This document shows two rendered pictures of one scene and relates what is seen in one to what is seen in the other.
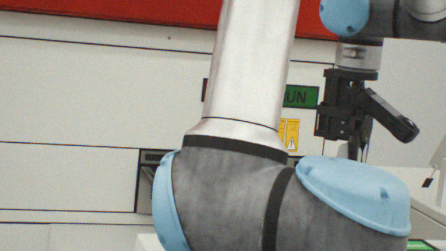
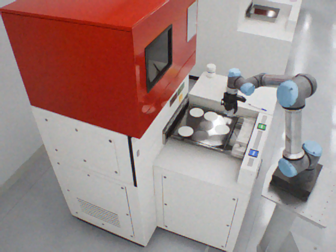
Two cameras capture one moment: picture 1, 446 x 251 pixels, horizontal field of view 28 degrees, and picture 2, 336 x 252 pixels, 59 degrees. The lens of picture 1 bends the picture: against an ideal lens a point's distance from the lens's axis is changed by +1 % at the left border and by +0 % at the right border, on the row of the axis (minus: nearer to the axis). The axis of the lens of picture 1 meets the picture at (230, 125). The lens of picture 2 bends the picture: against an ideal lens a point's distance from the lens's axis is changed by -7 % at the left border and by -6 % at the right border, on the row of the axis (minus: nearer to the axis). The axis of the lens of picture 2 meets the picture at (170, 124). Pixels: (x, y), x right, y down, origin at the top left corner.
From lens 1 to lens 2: 1.77 m
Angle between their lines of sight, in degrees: 54
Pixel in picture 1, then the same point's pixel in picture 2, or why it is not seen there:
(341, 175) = (318, 150)
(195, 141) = (297, 159)
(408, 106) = not seen: hidden behind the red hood
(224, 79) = (297, 146)
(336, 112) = (232, 104)
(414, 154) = not seen: hidden behind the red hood
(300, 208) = (313, 158)
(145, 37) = not seen: hidden behind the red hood
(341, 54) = (233, 91)
